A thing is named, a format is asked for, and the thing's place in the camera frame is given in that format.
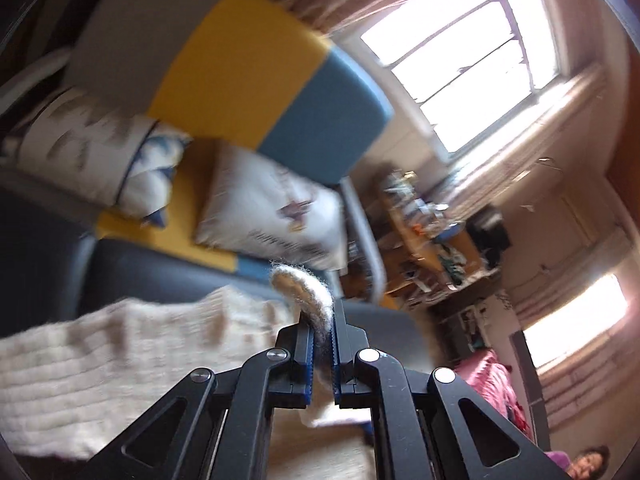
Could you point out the pink blanket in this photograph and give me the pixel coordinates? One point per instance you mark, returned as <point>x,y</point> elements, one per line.
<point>491,379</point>

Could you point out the large bright window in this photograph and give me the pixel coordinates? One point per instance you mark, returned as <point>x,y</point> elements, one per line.
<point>468,66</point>

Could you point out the cluttered wooden shelf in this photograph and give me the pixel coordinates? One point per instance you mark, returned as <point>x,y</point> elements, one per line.
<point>427,257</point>

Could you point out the grey yellow blue sofa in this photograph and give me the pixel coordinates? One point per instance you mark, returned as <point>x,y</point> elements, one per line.
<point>244,72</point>

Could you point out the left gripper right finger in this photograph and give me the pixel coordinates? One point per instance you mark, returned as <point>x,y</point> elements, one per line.
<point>347,341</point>

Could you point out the white deer print pillow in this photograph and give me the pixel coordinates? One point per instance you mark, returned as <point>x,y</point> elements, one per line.
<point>259,208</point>

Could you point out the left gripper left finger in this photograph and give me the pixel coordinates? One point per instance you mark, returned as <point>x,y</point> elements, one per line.
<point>290,382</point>

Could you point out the person's face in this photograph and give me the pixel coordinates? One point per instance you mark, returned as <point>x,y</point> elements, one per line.
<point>590,464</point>

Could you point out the cream knitted sweater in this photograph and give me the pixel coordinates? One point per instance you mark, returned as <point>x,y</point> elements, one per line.
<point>69,388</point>

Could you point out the white blue patterned pillow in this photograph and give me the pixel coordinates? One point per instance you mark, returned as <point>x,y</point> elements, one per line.
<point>99,153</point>

